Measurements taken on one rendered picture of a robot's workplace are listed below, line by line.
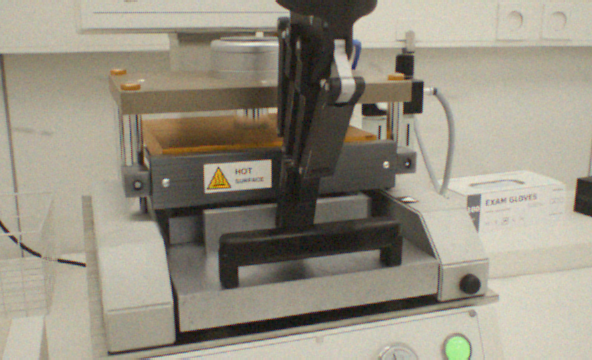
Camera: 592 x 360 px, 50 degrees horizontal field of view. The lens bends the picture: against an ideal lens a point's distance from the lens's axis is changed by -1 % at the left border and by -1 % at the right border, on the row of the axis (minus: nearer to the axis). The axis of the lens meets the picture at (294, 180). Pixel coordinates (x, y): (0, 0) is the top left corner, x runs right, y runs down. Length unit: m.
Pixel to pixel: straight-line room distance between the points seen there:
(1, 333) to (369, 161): 0.44
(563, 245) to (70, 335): 0.79
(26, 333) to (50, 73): 0.56
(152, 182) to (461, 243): 0.27
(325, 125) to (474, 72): 0.95
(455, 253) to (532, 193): 0.68
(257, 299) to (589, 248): 0.80
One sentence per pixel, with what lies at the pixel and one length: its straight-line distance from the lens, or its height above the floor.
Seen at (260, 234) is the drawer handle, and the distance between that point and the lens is 0.49.
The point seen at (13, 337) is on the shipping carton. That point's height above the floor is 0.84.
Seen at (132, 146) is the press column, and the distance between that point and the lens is 0.57.
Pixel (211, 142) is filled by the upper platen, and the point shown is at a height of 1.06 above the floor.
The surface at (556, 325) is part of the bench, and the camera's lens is 0.99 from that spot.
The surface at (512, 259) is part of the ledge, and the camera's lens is 1.13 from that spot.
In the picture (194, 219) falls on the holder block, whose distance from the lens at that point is 0.59.
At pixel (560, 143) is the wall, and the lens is 1.53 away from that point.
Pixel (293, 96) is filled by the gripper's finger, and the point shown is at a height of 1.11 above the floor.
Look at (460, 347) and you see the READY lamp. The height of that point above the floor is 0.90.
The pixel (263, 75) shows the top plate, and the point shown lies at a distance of 0.63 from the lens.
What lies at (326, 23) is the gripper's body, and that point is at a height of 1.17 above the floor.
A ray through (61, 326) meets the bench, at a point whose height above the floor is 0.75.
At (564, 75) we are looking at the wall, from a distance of 1.50.
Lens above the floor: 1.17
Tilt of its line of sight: 14 degrees down
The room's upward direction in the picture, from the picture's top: straight up
